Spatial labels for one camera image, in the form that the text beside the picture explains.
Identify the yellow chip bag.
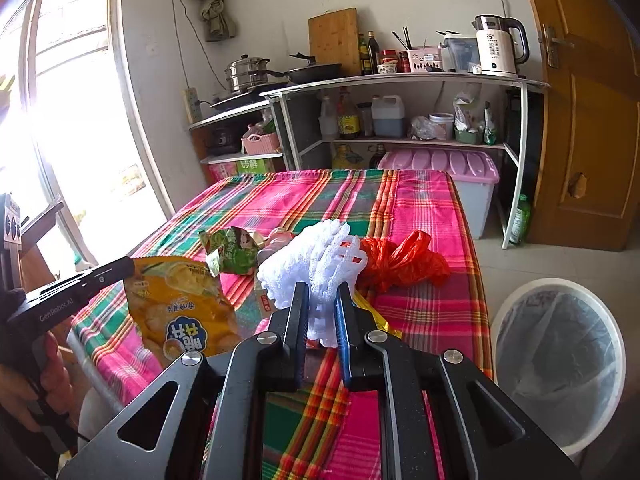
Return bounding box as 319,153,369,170
124,256,241,367

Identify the green snack bag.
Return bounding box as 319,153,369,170
198,226,259,278

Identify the red plastic bag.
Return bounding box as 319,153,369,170
356,230,451,295

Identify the white foam fruit net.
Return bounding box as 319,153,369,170
257,219,368,348

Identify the white trash bin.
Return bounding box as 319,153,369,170
491,278,626,460

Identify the left hand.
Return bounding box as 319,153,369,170
0,331,76,434

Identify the green plastic bottle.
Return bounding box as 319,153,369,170
509,193,532,245

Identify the green cardboard box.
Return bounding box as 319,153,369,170
235,158,276,174

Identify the white power strip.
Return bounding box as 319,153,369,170
182,87,203,124

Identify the pink plastic basket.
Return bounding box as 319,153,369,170
242,132,280,155

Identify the wooden door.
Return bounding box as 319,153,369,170
528,0,639,252

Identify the pink lid storage box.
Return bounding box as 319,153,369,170
376,148,500,240

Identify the black induction cooker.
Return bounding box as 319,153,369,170
210,81,288,113

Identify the steel steamer pot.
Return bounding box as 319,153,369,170
224,54,270,93

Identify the white plastic tub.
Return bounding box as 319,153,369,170
428,113,454,141

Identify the white metal shelf rack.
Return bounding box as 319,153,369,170
189,72,547,237

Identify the white oil jug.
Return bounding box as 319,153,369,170
371,96,406,139

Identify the black frying pan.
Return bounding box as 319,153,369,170
262,52,342,84

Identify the dark sauce bottle yellow label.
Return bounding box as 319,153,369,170
337,88,360,139

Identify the pink chopstick holder box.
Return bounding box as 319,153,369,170
407,46,442,74

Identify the wooden cutting board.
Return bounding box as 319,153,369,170
308,8,360,76

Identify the clear plastic container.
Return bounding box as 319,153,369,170
440,34,480,73

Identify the white electric kettle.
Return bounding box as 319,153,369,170
472,14,529,77

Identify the dark soy sauce bottle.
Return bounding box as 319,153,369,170
368,30,380,74

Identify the window frame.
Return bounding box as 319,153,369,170
1,0,167,278

